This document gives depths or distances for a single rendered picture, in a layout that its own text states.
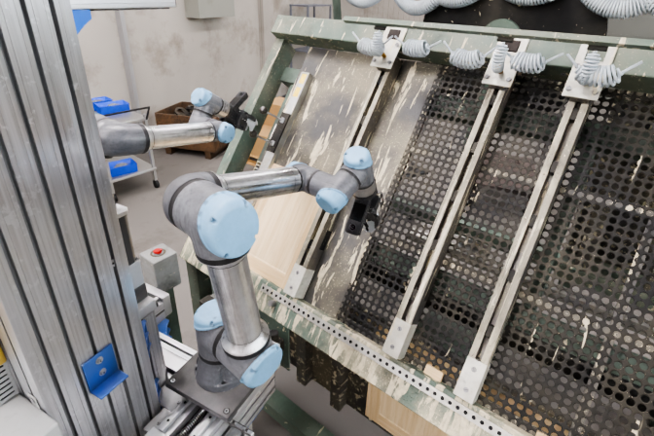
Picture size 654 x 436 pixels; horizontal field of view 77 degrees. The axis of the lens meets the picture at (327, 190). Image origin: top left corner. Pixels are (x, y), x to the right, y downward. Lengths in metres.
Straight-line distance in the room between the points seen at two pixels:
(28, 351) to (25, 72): 0.52
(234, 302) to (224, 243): 0.18
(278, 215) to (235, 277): 1.01
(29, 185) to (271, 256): 1.17
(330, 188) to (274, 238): 0.83
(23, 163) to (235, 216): 0.37
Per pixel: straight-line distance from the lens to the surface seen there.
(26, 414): 1.14
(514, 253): 1.43
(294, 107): 2.00
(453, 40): 1.73
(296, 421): 2.25
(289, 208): 1.85
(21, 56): 0.86
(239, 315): 0.96
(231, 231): 0.79
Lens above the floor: 2.03
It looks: 26 degrees down
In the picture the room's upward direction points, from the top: 2 degrees clockwise
